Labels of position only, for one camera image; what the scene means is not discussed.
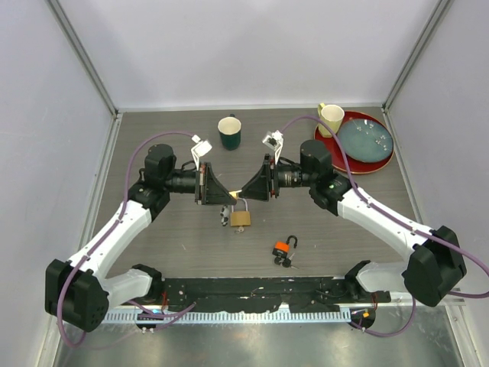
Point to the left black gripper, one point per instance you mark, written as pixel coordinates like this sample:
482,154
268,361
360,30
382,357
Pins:
208,189

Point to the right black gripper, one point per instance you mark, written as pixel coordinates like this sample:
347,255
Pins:
266,180

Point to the small brass long-shackle padlock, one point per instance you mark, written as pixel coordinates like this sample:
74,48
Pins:
236,194

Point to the keys with panda keychain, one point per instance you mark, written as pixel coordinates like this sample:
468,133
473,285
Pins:
225,214

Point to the orange black padlock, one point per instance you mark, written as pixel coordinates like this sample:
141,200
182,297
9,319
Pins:
282,249

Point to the black-headed keys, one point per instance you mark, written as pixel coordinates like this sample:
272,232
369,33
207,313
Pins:
285,262

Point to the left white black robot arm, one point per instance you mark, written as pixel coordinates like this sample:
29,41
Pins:
78,290

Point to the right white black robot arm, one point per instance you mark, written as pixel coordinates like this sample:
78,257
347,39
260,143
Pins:
431,265

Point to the large brass padlock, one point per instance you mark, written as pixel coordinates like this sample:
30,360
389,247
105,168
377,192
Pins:
240,218

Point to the dark green mug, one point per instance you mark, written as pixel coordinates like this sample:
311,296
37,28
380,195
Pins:
230,132

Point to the red round tray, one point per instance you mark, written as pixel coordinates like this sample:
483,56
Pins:
358,167

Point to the yellow mug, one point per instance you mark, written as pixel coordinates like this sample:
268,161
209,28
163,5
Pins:
331,115

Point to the blue ceramic plate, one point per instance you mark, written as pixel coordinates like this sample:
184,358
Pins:
365,140

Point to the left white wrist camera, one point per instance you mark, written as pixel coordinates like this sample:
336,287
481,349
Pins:
200,149

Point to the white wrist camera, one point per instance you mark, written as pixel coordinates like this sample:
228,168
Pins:
200,149
274,140

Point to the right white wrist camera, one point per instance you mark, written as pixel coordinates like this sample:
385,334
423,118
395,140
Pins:
274,140

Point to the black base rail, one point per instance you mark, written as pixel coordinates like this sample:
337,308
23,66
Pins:
261,295

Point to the white slotted cable duct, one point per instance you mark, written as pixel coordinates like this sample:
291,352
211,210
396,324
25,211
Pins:
283,315

